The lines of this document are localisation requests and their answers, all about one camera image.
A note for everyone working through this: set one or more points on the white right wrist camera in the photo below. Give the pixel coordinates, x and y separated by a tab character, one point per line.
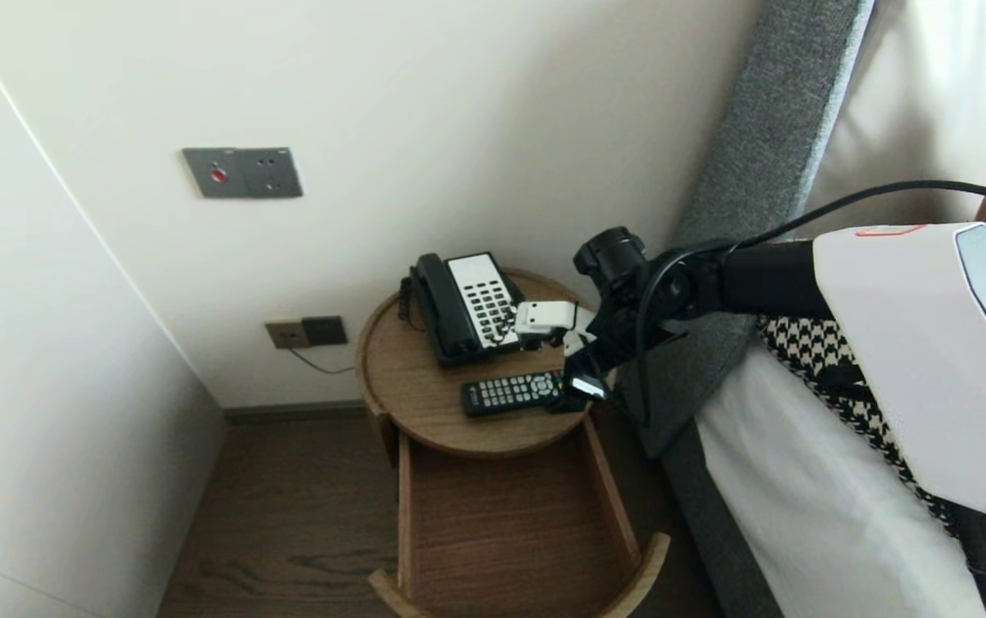
544	318

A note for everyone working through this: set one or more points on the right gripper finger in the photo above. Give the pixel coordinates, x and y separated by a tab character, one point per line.
572	343
587	390

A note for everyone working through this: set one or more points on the curved-front wooden table drawer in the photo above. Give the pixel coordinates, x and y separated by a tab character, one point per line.
501	515

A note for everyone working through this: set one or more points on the grey fabric headboard frame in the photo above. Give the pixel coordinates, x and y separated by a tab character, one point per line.
759	129

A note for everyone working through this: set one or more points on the black white houndstooth pillow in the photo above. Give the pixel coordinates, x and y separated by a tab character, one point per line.
810	352

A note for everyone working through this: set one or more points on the grey wall switch red button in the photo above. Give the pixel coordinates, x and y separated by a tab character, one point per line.
211	174

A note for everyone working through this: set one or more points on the grey fabric bed base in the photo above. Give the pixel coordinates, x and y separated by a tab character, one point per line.
707	532

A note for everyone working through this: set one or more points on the grey wall power socket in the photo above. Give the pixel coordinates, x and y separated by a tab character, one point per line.
271	172

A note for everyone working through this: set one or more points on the black and white telephone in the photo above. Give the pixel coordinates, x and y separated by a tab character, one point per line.
492	299

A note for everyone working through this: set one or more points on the black TV remote control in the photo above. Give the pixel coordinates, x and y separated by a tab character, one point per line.
505	393

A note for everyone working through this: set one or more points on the thin black telephone line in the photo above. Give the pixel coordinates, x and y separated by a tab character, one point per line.
321	369

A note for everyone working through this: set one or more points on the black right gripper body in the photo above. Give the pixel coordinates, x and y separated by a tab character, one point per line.
617	335

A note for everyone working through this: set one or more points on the brass wall jack plate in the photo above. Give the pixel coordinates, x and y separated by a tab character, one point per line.
285	334

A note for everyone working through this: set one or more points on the dark wooden baseboard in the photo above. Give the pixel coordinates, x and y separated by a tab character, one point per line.
295	414

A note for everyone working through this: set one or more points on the black wall plate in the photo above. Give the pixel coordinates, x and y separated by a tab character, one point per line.
325	330

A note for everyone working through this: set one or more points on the black telephone handset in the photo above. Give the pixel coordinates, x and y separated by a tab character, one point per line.
445	307

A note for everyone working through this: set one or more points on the round wooden side table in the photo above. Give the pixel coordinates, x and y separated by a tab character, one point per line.
424	386

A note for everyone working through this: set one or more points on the beige padded headboard panel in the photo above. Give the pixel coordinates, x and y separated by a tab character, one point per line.
930	86

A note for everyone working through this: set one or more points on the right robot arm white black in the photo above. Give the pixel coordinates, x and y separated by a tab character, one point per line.
930	360

